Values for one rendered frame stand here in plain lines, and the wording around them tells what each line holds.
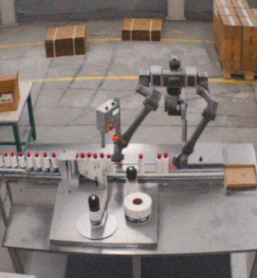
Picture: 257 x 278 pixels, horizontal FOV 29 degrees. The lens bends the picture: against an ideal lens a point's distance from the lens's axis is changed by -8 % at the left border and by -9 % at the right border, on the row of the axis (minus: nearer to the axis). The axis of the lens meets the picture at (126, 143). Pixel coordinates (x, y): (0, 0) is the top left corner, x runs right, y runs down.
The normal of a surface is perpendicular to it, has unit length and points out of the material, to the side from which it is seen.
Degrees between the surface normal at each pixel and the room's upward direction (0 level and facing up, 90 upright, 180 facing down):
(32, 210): 0
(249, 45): 88
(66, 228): 0
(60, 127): 0
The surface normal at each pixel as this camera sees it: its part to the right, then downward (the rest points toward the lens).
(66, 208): -0.04, -0.79
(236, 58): -0.02, 0.58
